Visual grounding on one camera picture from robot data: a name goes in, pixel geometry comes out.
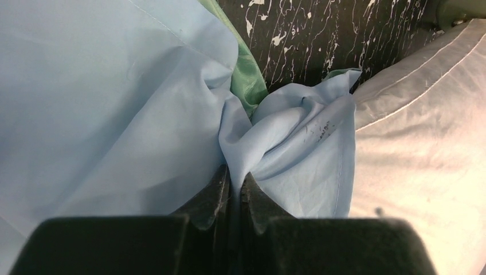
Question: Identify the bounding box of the light blue pillowcase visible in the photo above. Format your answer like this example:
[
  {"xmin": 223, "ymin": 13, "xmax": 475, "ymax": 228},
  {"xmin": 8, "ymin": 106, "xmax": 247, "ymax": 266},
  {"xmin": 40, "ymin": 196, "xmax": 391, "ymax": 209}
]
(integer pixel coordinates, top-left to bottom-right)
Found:
[{"xmin": 1, "ymin": 1, "xmax": 360, "ymax": 274}]

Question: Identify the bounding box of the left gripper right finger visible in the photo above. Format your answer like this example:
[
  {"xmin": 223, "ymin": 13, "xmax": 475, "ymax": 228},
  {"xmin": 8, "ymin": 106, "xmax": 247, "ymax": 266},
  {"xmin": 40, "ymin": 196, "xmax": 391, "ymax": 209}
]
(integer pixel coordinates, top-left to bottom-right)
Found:
[{"xmin": 240, "ymin": 174, "xmax": 435, "ymax": 274}]

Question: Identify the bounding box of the green patterned satin pillowcase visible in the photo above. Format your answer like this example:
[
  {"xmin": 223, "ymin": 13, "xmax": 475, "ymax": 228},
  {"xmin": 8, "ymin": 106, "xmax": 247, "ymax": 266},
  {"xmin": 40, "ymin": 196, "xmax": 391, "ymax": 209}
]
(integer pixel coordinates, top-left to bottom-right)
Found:
[{"xmin": 197, "ymin": 0, "xmax": 354, "ymax": 116}]

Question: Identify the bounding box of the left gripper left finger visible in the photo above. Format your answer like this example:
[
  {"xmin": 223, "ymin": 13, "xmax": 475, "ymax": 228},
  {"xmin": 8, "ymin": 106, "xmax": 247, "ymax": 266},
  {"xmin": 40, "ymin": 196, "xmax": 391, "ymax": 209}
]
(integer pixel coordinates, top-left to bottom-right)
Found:
[{"xmin": 11, "ymin": 165, "xmax": 230, "ymax": 274}]

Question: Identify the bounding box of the white pillow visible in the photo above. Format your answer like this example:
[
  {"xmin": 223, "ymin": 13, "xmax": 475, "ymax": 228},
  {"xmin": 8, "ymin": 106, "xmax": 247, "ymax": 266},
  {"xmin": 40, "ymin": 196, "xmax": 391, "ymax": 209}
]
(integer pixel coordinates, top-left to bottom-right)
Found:
[{"xmin": 349, "ymin": 19, "xmax": 485, "ymax": 274}]

